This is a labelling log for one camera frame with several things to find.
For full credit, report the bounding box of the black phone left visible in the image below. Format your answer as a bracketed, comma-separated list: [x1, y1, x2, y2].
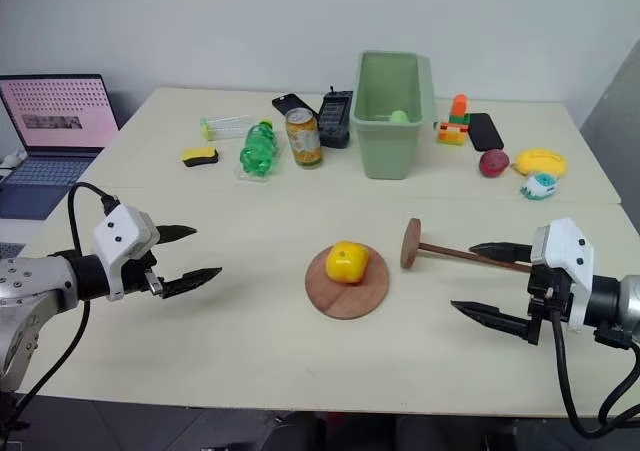
[271, 92, 322, 119]

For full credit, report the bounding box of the grey laptop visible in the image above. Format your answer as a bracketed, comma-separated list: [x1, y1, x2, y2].
[0, 74, 121, 220]

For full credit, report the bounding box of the grey partition panel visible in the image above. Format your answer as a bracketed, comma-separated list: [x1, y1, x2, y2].
[578, 35, 640, 222]

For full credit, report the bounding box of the wooden mallet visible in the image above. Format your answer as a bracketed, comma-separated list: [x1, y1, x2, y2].
[399, 217, 534, 274]

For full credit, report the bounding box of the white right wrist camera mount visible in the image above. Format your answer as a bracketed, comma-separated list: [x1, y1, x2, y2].
[530, 217, 597, 333]

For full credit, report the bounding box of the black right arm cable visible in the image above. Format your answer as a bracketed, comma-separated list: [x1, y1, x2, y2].
[548, 304, 640, 440]

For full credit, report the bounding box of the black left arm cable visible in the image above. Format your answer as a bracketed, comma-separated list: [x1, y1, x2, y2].
[0, 181, 121, 435]

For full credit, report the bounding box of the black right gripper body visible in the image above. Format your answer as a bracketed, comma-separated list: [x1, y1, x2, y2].
[524, 263, 575, 347]

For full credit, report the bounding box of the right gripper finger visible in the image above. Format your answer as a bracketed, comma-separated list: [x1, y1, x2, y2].
[450, 299, 531, 345]
[468, 241, 535, 265]

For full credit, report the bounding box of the round wooden base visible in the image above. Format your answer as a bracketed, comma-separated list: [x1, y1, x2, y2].
[304, 244, 392, 320]

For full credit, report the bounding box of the clear tube with green cap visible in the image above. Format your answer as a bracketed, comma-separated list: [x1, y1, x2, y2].
[198, 114, 257, 142]

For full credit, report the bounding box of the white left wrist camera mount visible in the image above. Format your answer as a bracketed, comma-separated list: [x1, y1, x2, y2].
[92, 204, 160, 303]

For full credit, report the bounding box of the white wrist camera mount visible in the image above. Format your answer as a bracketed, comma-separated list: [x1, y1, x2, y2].
[530, 217, 597, 333]
[92, 204, 160, 303]

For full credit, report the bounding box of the yellow sponge toy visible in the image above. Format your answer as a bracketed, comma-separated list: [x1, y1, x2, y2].
[514, 148, 570, 179]

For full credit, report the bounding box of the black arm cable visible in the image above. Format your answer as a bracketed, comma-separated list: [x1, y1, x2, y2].
[548, 304, 640, 440]
[0, 181, 121, 435]

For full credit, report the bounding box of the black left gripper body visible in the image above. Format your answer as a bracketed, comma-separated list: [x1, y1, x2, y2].
[121, 251, 165, 298]

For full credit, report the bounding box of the orange and yellow block toy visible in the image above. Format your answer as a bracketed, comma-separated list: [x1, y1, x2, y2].
[437, 94, 473, 147]

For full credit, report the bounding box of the yellow drink can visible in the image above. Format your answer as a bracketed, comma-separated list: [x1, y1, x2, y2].
[284, 107, 323, 170]

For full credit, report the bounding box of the white and teal small device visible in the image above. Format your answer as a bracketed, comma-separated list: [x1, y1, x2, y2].
[519, 172, 560, 202]

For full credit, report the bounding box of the green plastic bin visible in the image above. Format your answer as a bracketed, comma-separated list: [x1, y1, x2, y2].
[349, 50, 437, 182]

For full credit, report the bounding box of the green plastic bottle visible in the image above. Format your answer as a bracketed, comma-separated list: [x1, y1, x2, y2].
[238, 117, 279, 179]

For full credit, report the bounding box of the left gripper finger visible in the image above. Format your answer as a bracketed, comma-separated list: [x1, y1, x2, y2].
[160, 267, 223, 300]
[157, 224, 198, 246]

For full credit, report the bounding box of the black handheld device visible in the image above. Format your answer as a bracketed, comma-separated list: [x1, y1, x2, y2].
[317, 86, 355, 150]

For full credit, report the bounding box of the black smartphone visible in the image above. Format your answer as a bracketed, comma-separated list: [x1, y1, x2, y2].
[466, 112, 506, 153]

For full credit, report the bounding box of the yellow cube block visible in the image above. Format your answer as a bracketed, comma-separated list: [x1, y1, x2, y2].
[324, 240, 371, 286]

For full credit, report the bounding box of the red fruit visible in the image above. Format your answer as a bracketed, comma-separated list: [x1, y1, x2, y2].
[478, 148, 511, 179]

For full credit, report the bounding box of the yellow and black sponge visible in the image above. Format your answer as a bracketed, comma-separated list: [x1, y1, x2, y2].
[180, 145, 221, 169]

